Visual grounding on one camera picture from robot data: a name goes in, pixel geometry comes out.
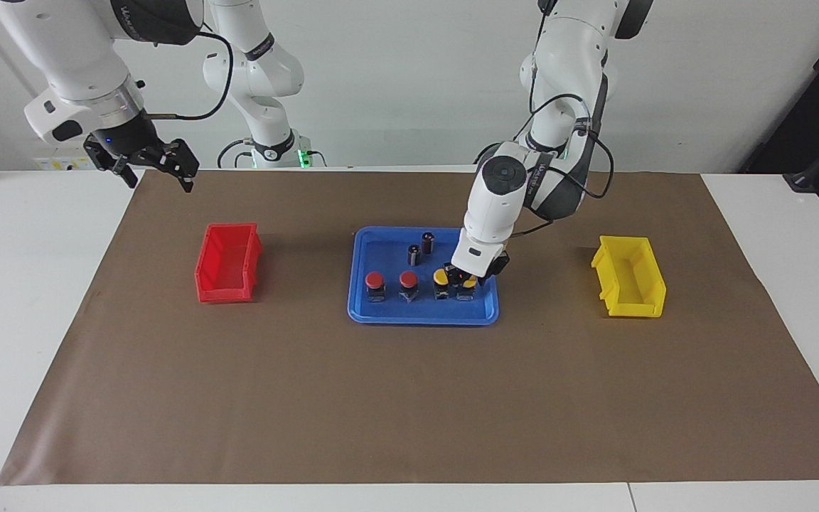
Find red plastic storage bin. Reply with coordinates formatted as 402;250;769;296
195;223;263;304

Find yellow plastic storage bin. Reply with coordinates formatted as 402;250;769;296
591;235;667;318

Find dark background panel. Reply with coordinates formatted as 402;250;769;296
739;0;819;210

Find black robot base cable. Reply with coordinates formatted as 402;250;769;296
216;139;254;169

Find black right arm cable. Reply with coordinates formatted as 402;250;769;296
141;28;234;122

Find blue plastic tray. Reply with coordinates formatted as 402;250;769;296
348;226;501;326

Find brown paper table mat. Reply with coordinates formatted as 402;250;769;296
0;169;819;486

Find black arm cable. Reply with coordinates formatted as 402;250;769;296
141;28;234;122
473;92;616;239

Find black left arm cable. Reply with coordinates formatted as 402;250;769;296
473;92;616;239

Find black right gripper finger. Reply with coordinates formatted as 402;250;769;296
146;139;200;194
100;158;139;189

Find white power strip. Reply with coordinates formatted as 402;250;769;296
31;155;89;172

